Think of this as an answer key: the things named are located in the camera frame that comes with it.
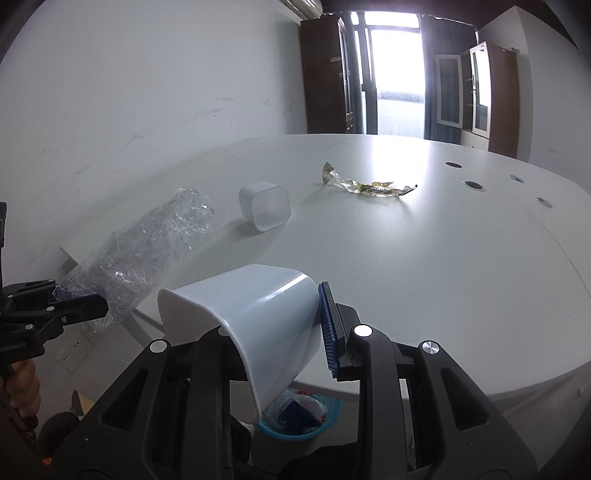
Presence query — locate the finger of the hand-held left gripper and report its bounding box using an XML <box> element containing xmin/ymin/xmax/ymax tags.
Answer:
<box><xmin>45</xmin><ymin>294</ymin><xmax>110</xmax><ymax>339</ymax></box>
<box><xmin>1</xmin><ymin>278</ymin><xmax>69</xmax><ymax>315</ymax></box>

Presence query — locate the blue snack bag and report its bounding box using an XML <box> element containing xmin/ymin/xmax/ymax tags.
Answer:
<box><xmin>276</xmin><ymin>398</ymin><xmax>320</xmax><ymax>429</ymax></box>

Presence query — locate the blue trash bin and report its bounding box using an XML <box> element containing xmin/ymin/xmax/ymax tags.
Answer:
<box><xmin>255</xmin><ymin>387</ymin><xmax>345</xmax><ymax>445</ymax></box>

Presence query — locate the person's left hand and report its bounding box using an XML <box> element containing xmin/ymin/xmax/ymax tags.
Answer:
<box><xmin>4</xmin><ymin>359</ymin><xmax>42</xmax><ymax>424</ymax></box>

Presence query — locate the brown and white cabinet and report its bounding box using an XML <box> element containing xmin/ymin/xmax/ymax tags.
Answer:
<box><xmin>462</xmin><ymin>41</ymin><xmax>521</xmax><ymax>160</ymax></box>

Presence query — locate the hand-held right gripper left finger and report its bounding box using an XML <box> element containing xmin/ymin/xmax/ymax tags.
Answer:
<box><xmin>76</xmin><ymin>325</ymin><xmax>254</xmax><ymax>480</ymax></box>

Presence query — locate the dark brown cabinet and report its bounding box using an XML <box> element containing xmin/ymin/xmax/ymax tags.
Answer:
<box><xmin>299</xmin><ymin>13</ymin><xmax>366</xmax><ymax>136</ymax></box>

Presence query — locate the wall air conditioner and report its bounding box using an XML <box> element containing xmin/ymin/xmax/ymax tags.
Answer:
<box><xmin>281</xmin><ymin>0</ymin><xmax>325</xmax><ymax>14</ymax></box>

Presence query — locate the clear plastic bag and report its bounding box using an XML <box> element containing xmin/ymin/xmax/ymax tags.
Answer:
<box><xmin>54</xmin><ymin>186</ymin><xmax>216</xmax><ymax>337</ymax></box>

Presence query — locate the white plastic cup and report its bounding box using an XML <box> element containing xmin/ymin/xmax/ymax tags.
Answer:
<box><xmin>238</xmin><ymin>181</ymin><xmax>292</xmax><ymax>232</ymax></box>
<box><xmin>157</xmin><ymin>264</ymin><xmax>322</xmax><ymax>424</ymax></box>

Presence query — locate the dark curtain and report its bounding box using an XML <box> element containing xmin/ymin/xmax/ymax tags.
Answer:
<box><xmin>418</xmin><ymin>15</ymin><xmax>464</xmax><ymax>142</ymax></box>

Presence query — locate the bright glass door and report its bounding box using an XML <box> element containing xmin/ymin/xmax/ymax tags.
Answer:
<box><xmin>355</xmin><ymin>11</ymin><xmax>428</xmax><ymax>139</ymax></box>

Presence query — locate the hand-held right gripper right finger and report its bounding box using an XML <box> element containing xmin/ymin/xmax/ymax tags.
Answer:
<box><xmin>318</xmin><ymin>281</ymin><xmax>540</xmax><ymax>480</ymax></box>

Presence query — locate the white wall socket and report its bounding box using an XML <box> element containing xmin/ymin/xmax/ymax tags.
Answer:
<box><xmin>57</xmin><ymin>336</ymin><xmax>96</xmax><ymax>373</ymax></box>

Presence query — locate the foil wrapper strip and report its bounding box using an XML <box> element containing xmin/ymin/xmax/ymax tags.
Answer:
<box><xmin>321</xmin><ymin>161</ymin><xmax>419</xmax><ymax>199</ymax></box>

